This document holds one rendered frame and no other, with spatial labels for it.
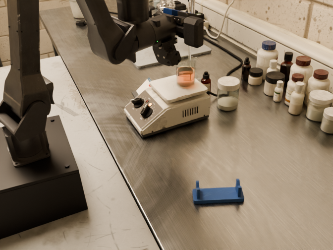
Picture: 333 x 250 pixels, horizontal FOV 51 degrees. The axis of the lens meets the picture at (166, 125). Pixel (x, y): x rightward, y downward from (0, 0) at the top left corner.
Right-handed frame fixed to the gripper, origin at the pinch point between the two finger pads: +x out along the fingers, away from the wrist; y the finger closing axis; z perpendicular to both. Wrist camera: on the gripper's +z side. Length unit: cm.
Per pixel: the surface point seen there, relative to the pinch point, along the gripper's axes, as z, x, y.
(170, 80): 17.2, -0.6, -5.4
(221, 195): 25.2, -18.6, 27.0
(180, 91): 17.2, -3.3, 0.9
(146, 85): 23.2, 0.4, -17.3
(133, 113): 22.6, -13.2, -6.7
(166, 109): 19.5, -9.4, 2.1
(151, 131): 24.3, -13.8, 1.0
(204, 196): 25.1, -21.1, 24.7
